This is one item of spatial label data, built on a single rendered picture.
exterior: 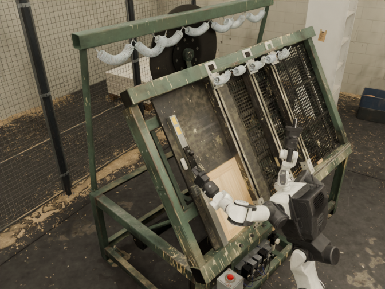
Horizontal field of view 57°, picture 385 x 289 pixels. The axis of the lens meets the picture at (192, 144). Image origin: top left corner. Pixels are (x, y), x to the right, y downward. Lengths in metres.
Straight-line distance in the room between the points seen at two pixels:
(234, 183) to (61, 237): 2.17
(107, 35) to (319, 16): 4.08
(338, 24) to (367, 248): 3.32
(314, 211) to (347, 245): 1.89
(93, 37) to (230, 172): 1.31
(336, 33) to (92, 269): 4.65
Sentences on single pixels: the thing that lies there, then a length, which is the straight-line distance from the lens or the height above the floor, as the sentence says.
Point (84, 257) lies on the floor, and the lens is 3.85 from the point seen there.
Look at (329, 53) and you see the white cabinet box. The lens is 6.09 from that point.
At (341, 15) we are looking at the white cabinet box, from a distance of 5.95.
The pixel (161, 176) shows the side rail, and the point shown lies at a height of 1.45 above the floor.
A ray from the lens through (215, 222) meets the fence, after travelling 2.46.
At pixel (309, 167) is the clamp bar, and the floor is 0.98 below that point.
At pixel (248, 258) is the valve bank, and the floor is 0.74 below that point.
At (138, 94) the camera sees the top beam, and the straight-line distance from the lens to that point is 2.16.
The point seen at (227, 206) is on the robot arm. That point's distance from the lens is 1.98.
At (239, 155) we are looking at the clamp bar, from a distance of 2.62.
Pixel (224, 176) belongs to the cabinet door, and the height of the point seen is 1.23.
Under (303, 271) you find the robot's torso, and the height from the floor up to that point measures 0.84.
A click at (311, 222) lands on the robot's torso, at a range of 2.22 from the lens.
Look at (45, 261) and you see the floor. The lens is 3.95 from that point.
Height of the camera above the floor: 2.72
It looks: 30 degrees down
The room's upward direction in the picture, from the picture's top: 1 degrees counter-clockwise
